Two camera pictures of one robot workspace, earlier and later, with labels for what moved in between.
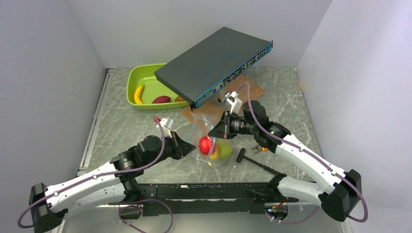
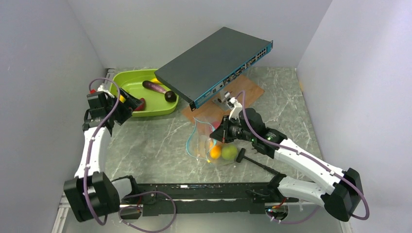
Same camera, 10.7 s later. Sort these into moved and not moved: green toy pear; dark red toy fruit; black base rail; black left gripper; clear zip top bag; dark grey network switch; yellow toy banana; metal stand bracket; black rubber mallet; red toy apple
Moved: dark red toy fruit; red toy apple; green toy pear; yellow toy banana; black left gripper; clear zip top bag
Not moved: black rubber mallet; dark grey network switch; black base rail; metal stand bracket
